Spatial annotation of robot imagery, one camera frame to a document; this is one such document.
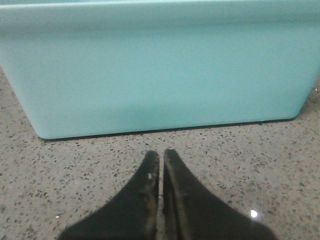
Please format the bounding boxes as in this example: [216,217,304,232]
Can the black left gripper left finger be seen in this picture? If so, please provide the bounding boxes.
[58,150,160,240]

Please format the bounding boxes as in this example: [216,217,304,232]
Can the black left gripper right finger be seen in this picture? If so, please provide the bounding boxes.
[163,149,277,240]

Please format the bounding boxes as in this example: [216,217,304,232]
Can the light blue plastic box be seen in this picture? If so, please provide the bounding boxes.
[0,0,320,139]

